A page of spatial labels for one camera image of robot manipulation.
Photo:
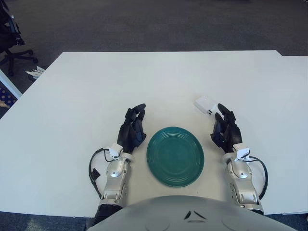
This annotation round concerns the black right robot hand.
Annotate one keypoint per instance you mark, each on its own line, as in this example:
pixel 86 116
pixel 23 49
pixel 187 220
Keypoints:
pixel 232 133

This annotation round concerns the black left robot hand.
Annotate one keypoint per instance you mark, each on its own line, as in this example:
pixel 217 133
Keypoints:
pixel 128 134

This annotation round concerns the green ribbed plate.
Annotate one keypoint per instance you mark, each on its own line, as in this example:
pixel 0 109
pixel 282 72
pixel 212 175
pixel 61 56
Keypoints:
pixel 175 156

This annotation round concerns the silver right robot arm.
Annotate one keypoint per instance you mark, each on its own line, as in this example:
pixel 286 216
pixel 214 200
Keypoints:
pixel 243 178

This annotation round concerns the white charger block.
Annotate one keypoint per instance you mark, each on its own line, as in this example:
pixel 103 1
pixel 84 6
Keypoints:
pixel 203 103

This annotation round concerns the white furniture frame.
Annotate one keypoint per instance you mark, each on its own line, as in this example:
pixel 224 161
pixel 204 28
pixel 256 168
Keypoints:
pixel 9 84

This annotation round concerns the blue dotted box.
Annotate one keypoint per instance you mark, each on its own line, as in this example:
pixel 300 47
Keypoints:
pixel 6 96

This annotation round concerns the white paper leaflets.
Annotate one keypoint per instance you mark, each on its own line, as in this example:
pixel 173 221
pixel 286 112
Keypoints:
pixel 36 72

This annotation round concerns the grey robot torso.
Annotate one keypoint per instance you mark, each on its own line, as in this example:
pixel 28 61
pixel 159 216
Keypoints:
pixel 180 216

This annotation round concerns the black office chair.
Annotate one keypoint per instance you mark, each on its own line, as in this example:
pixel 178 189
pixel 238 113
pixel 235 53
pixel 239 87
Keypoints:
pixel 9 31

